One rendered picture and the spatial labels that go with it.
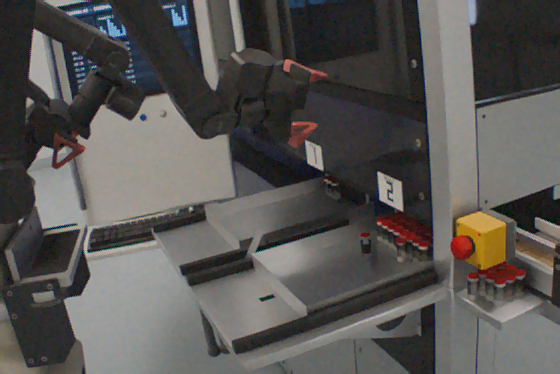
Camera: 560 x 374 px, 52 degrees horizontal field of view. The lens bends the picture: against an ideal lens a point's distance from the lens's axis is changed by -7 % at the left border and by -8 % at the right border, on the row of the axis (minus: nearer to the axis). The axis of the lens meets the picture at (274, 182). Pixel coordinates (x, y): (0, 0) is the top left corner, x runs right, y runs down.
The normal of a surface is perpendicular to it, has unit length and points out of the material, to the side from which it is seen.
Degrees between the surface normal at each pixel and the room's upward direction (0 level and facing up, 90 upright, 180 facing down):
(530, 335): 90
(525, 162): 90
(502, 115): 90
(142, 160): 90
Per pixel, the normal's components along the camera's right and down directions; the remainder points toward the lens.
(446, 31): 0.39, 0.25
